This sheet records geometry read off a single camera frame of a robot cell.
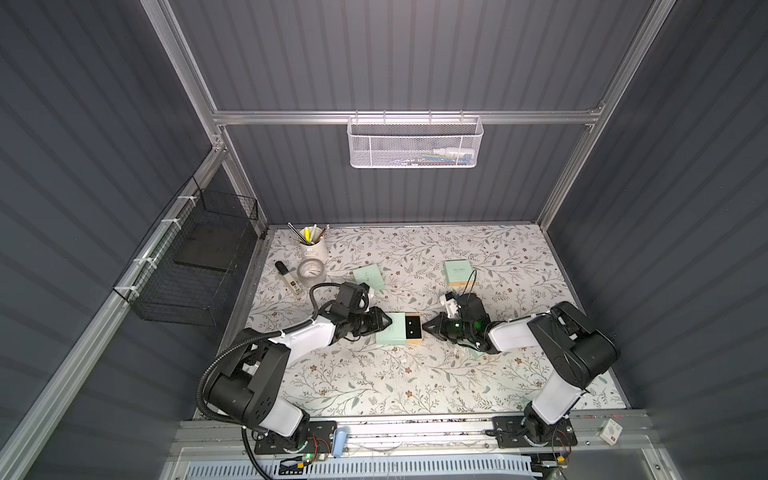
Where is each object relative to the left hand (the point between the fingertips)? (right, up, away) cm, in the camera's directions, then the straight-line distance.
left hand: (391, 326), depth 87 cm
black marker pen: (-35, +13, +13) cm, 39 cm away
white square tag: (+55, -23, -14) cm, 61 cm away
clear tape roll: (-29, +15, +19) cm, 38 cm away
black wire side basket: (-50, +18, -14) cm, 55 cm away
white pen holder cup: (-27, +25, +13) cm, 39 cm away
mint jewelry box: (+4, -1, +2) cm, 5 cm away
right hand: (+11, -1, +3) cm, 11 cm away
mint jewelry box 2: (-8, +14, +15) cm, 22 cm away
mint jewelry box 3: (+23, +15, +15) cm, 32 cm away
